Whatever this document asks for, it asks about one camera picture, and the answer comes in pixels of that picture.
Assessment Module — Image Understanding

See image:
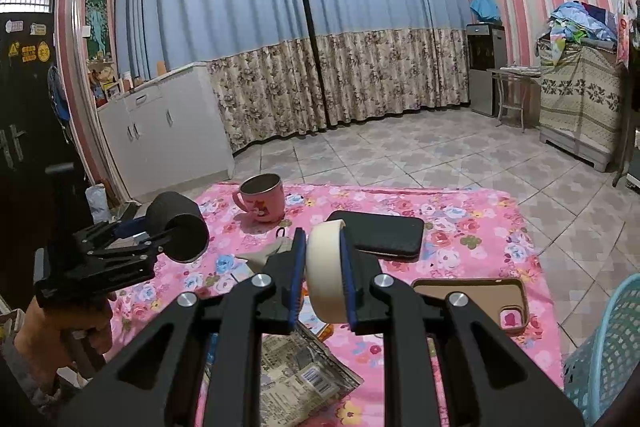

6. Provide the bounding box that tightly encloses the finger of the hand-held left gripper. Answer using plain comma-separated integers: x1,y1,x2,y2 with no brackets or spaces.
89,228,176,265
107,216,151,240

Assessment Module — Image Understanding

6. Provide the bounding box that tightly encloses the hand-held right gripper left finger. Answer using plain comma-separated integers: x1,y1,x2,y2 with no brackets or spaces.
57,228,307,427

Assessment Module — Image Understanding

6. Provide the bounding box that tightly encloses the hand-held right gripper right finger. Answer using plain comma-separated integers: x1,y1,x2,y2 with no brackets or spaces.
336,221,586,427

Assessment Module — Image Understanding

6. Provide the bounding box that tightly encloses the white tape roll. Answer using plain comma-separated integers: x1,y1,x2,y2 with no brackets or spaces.
306,219,352,324

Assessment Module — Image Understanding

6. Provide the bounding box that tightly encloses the black tape roll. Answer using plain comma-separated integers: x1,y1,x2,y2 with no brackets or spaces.
145,191,210,264

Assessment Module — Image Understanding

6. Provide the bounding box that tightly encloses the light blue plastic basket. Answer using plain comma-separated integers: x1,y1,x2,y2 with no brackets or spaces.
562,273,640,427

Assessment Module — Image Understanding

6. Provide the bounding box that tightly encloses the person's left hand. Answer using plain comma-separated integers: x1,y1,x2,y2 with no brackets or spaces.
14,294,117,374

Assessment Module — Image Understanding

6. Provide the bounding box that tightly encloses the beige paper scrap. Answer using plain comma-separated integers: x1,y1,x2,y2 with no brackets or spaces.
235,239,296,280

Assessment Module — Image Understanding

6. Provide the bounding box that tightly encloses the white plastic bag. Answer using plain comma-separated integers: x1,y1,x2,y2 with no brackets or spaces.
85,184,112,226

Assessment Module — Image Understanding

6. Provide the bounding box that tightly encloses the black phone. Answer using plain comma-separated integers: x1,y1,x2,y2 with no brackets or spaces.
326,210,426,261

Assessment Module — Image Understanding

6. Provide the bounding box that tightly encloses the pink metal cup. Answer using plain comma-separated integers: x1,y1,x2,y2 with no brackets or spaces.
232,173,287,223

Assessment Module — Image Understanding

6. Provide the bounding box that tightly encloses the printed paper wrapper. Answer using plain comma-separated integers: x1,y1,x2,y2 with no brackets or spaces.
202,322,363,413

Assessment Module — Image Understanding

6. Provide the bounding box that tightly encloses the white cabinet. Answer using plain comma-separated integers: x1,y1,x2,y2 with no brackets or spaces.
96,62,236,202

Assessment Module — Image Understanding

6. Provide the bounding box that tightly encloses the brown phone case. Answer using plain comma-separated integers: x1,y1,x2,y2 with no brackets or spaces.
411,278,529,338

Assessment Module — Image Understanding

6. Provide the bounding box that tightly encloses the pink floral tablecloth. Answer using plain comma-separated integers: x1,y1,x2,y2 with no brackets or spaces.
102,181,566,427

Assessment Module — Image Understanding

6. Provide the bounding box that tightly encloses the blue hanging bag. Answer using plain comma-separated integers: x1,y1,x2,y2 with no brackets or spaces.
47,67,69,124

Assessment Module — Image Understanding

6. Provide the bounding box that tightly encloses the black door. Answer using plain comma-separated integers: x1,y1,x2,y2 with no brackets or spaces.
0,7,92,308

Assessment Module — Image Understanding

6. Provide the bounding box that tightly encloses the toy figurine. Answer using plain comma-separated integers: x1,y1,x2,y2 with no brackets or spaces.
87,57,118,88

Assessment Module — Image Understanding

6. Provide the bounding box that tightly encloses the blue floral curtain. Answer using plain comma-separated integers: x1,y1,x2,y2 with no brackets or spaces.
116,0,327,152
295,0,473,128

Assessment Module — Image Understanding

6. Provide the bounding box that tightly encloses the grey water dispenser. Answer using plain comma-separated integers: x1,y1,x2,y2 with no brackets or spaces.
466,23,508,116

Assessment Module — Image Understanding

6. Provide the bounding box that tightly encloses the small side table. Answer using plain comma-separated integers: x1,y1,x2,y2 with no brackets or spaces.
487,66,542,132

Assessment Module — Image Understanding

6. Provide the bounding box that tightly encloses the cloth covered cabinet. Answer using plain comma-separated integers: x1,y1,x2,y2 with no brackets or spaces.
537,42,626,172

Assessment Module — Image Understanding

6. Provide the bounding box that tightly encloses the blue cloth cover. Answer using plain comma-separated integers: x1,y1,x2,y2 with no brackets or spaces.
470,0,501,24

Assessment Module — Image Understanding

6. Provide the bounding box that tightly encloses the metal clothes rack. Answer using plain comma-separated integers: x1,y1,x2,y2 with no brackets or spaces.
612,0,640,188

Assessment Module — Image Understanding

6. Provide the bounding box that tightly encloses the pile of folded bedding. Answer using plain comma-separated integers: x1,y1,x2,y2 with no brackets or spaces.
537,1,621,58

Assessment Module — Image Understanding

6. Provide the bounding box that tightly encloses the green wall poster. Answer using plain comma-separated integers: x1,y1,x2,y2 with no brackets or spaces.
84,0,110,62

